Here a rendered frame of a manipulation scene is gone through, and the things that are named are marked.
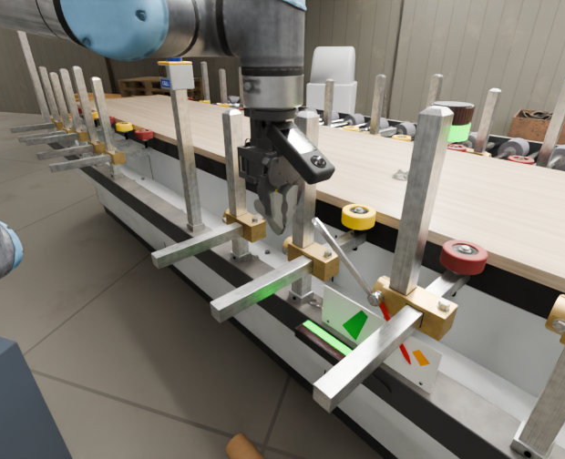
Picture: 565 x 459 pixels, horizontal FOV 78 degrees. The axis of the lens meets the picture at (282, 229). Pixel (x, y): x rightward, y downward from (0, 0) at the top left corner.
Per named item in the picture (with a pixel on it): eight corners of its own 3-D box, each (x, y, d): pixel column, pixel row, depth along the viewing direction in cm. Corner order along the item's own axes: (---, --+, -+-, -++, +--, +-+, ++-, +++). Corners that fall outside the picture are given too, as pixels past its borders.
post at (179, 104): (193, 232, 117) (174, 89, 96) (186, 228, 120) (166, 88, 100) (205, 229, 120) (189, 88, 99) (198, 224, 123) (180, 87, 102)
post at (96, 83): (117, 186, 168) (91, 77, 146) (114, 184, 170) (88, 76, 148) (124, 184, 170) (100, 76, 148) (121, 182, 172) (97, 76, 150)
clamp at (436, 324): (438, 342, 57) (445, 319, 55) (369, 303, 66) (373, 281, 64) (453, 326, 61) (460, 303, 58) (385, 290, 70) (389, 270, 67)
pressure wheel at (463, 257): (463, 312, 67) (478, 262, 62) (425, 293, 73) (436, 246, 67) (479, 295, 72) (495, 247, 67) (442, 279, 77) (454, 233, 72)
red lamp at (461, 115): (460, 126, 48) (465, 108, 47) (420, 119, 52) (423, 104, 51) (477, 120, 52) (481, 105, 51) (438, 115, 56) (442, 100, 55)
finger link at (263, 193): (278, 208, 60) (277, 158, 56) (285, 211, 59) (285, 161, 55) (256, 216, 57) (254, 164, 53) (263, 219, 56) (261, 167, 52)
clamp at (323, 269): (322, 283, 74) (323, 263, 72) (279, 259, 83) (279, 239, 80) (340, 272, 78) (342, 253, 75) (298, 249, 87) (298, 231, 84)
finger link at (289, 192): (275, 220, 66) (274, 174, 62) (297, 230, 63) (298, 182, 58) (262, 225, 65) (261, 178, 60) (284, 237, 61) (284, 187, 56)
